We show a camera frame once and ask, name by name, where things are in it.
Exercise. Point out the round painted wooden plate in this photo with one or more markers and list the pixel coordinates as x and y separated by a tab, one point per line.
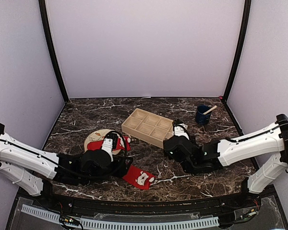
96	135

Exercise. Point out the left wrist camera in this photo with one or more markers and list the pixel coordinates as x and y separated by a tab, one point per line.
107	147

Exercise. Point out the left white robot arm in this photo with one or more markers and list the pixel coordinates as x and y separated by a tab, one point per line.
18	160

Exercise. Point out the black frame post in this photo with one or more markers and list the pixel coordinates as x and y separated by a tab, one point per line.
239	48
51	49

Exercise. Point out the right black frame post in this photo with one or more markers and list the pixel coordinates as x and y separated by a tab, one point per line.
239	48

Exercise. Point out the dark blue enamel mug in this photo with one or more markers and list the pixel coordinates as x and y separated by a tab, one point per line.
200	118

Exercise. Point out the white slotted cable duct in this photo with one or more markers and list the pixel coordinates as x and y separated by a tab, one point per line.
124	222

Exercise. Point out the left black frame post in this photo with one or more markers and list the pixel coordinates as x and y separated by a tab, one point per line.
51	49

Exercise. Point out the black front table rail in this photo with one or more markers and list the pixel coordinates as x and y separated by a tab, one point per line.
220	204

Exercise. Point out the wooden compartment tray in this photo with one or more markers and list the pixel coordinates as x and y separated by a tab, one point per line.
148	127

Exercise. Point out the wooden stick in mug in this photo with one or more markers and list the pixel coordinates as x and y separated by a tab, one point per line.
210	110

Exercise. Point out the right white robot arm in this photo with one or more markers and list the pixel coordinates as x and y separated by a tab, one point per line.
195	159

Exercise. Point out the red santa sock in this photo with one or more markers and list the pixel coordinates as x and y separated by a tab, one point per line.
96	144
139	178

